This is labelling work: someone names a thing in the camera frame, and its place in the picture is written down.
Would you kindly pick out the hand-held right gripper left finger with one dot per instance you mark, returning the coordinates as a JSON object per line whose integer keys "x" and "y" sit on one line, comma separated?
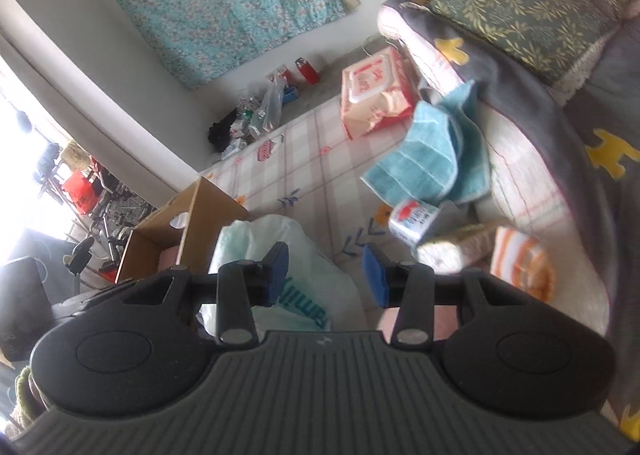
{"x": 277, "y": 275}

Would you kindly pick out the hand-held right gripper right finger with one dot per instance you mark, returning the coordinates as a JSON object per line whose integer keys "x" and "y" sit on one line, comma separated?
{"x": 375, "y": 275}

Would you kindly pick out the white bag with teal print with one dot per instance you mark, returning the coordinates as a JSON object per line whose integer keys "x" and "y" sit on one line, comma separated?
{"x": 320, "y": 285}

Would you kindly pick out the brown cardboard box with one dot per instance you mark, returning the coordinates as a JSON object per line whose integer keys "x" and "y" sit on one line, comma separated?
{"x": 210, "y": 215}

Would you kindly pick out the yellowish patterned soft pack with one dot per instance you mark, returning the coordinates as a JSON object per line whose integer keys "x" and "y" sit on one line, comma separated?
{"x": 460, "y": 245}

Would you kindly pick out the white tissue packet red label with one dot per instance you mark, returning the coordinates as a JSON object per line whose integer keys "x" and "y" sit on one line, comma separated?
{"x": 412, "y": 222}

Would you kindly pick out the pink plush toy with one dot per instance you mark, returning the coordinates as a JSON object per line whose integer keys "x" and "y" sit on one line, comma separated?
{"x": 417, "y": 324}

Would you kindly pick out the plaid bed sheet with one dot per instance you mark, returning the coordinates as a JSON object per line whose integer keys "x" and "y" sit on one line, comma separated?
{"x": 310, "y": 160}

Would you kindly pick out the blue towel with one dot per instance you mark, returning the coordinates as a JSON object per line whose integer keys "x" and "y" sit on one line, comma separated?
{"x": 425, "y": 155}

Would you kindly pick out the orange striped cloth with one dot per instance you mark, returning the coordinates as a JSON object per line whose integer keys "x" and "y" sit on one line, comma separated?
{"x": 522, "y": 260}

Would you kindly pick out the black cloth on floor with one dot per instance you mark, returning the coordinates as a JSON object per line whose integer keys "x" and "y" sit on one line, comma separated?
{"x": 220, "y": 132}

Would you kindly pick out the clear plastic bag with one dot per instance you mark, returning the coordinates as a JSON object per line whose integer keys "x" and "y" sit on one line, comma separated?
{"x": 267, "y": 107}

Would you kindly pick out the wheelchair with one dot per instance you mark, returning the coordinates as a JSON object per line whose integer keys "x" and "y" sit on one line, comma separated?
{"x": 120, "y": 215}

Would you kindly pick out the pink wet wipes pack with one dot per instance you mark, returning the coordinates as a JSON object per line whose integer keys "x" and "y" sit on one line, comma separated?
{"x": 375, "y": 95}

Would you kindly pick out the blue bowl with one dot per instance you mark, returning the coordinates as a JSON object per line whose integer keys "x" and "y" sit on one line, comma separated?
{"x": 291, "y": 94}

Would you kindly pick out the black padded seat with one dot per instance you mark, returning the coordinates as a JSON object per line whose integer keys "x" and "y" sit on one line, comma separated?
{"x": 80, "y": 252}

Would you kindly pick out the small red white container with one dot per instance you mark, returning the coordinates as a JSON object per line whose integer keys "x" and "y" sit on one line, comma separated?
{"x": 285, "y": 76}

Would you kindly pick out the red thermos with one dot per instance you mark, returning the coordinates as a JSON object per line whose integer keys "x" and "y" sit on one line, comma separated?
{"x": 308, "y": 71}

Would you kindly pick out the red orange bag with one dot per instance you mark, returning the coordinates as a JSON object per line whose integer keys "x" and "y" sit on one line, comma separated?
{"x": 80, "y": 190}

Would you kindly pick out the grey blanket with yellow print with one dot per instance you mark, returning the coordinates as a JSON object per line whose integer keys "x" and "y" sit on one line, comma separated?
{"x": 550, "y": 135}

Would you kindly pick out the teal floral cloth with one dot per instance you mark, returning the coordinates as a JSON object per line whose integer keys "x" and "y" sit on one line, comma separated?
{"x": 215, "y": 0}

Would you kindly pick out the leaf pattern pillow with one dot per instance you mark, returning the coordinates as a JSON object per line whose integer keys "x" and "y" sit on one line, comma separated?
{"x": 525, "y": 10}

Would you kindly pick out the beige wall socket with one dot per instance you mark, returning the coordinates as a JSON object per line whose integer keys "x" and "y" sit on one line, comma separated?
{"x": 352, "y": 1}

